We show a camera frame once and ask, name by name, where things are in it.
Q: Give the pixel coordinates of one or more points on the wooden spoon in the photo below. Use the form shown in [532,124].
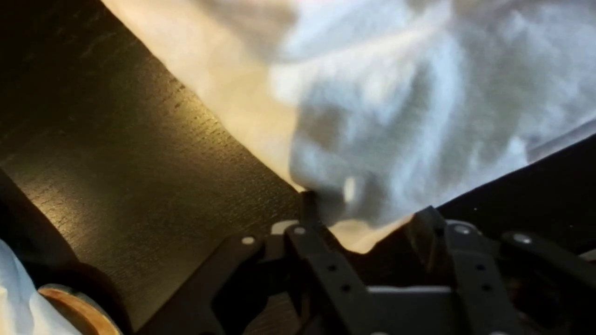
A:
[85,316]

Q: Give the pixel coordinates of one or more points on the large white cloth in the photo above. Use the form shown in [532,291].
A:
[381,107]

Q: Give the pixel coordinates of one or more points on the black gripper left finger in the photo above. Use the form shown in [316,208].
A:
[327,295]

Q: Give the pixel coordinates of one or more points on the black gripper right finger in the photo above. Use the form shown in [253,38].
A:
[458,252]

